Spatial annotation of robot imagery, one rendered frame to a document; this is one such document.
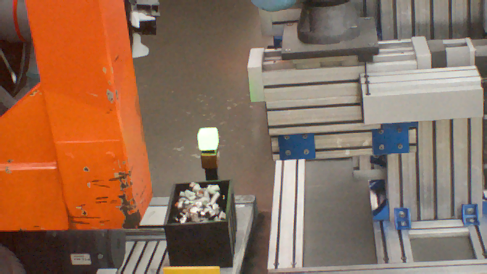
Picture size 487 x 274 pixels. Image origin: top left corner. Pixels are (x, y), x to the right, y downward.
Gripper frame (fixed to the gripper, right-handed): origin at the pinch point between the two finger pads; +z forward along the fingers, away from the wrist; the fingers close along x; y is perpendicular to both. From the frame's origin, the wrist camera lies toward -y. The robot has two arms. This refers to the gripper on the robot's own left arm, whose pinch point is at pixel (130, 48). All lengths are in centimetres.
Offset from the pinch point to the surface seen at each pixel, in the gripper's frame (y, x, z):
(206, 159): 16.9, 1.8, 31.6
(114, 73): -7.7, -25.3, 30.4
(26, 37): -25.2, 17.2, -17.4
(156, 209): 19, 88, -10
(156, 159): 27, 121, -54
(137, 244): 12, 82, 7
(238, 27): 87, 183, -189
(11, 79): -28, 43, -24
